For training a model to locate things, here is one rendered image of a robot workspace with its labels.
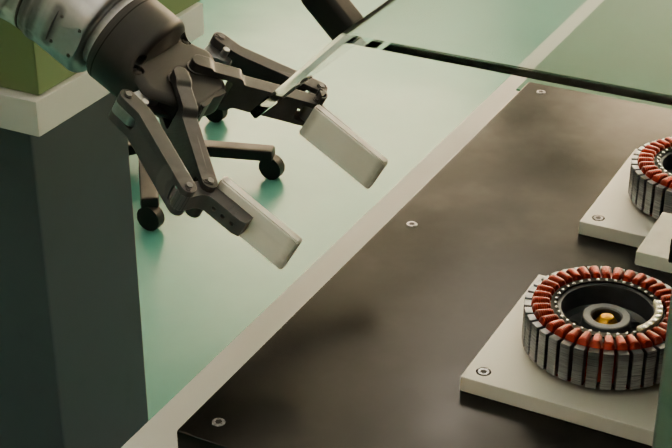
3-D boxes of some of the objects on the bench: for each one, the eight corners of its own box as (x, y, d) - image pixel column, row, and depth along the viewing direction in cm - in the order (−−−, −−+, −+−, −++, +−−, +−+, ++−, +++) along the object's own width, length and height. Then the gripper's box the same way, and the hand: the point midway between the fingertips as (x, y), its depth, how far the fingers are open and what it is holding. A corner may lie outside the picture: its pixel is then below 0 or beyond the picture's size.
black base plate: (177, 457, 95) (175, 429, 94) (527, 101, 145) (528, 80, 144) (940, 717, 76) (949, 685, 75) (1039, 203, 126) (1045, 179, 125)
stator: (495, 367, 98) (498, 320, 96) (555, 290, 107) (558, 246, 105) (658, 414, 93) (664, 366, 91) (706, 330, 102) (712, 284, 100)
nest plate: (459, 390, 98) (460, 375, 97) (537, 287, 109) (538, 273, 109) (679, 454, 91) (681, 438, 91) (737, 337, 103) (739, 323, 103)
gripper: (187, 15, 120) (388, 178, 118) (-8, 129, 101) (227, 327, 98) (223, -54, 116) (432, 113, 113) (25, 51, 96) (273, 257, 94)
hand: (325, 203), depth 106 cm, fingers open, 13 cm apart
